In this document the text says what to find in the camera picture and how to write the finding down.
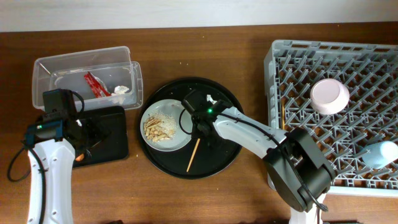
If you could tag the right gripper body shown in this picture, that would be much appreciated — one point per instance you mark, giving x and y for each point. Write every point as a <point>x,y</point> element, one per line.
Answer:
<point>196,128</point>

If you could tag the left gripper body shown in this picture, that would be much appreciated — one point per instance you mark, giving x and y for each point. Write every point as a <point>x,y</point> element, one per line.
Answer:
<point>80,142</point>

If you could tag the wooden chopstick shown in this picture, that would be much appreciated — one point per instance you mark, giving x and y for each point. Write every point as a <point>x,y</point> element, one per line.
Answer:
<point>282,116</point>
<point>193,154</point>

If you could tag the orange carrot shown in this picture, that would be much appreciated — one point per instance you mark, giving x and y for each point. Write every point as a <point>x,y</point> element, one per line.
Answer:
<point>80,157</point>

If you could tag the white rice pile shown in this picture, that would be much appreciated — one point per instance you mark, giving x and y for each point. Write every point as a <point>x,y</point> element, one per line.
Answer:
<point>167,123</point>

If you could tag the grey round plate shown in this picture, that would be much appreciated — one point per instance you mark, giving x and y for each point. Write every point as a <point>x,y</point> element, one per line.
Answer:
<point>183,120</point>

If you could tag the white tissue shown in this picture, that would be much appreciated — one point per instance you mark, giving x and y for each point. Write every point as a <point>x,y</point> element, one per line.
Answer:
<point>118,92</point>

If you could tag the red snack wrapper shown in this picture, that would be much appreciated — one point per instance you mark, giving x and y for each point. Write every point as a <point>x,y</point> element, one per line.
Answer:
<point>96,85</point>

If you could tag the peanut shells pile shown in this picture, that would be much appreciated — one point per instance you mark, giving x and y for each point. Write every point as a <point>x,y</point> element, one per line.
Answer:
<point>151,131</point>

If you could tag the pink white bowl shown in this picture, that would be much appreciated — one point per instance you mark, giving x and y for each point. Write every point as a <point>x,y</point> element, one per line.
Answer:
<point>329,96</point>

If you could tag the light blue plastic cup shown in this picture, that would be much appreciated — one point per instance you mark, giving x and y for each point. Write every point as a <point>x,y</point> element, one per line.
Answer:
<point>380,154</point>

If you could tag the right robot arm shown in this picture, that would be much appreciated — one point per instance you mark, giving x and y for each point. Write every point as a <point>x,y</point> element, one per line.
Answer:
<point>300,172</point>

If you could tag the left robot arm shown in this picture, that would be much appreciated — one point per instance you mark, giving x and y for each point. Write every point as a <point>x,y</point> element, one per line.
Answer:
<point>51,184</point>

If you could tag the grey dishwasher rack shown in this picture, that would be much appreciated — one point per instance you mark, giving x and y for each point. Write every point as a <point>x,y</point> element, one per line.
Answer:
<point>369,71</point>

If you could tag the black rectangular tray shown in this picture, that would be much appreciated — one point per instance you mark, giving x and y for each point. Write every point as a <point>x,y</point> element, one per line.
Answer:
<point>114,147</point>

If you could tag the round black serving tray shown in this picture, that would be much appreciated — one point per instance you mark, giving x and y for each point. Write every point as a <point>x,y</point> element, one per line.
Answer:
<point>206,162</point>

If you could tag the clear plastic bin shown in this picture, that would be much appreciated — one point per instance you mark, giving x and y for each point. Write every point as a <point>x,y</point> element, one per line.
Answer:
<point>113,66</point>

